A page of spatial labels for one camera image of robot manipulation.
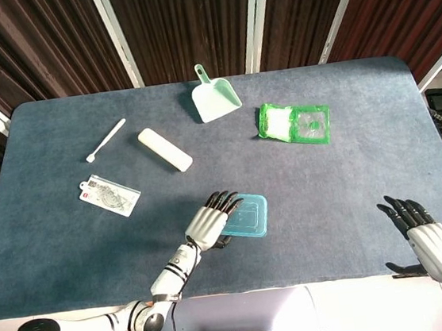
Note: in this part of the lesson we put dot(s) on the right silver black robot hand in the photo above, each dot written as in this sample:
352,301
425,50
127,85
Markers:
438,248

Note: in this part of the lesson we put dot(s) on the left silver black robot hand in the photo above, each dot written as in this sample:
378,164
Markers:
206,227

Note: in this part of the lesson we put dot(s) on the blue plastic container lid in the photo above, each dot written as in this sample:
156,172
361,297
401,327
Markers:
251,218

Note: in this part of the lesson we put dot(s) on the beige toothbrush case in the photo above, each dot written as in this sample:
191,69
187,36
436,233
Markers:
165,150

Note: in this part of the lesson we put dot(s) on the clear ruler set pouch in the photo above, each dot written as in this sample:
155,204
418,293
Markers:
108,196

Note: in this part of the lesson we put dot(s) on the blue velvet table cloth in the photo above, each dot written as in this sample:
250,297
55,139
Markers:
309,203

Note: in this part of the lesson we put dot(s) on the green wet wipes pack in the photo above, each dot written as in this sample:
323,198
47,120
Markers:
280,124

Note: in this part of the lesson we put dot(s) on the mint green plastic dustpan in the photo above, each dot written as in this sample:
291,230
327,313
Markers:
215,100

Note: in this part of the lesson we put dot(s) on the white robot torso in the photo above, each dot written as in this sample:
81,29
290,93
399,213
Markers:
302,316

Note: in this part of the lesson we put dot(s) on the white toothbrush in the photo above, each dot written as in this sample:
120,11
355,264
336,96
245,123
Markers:
106,140

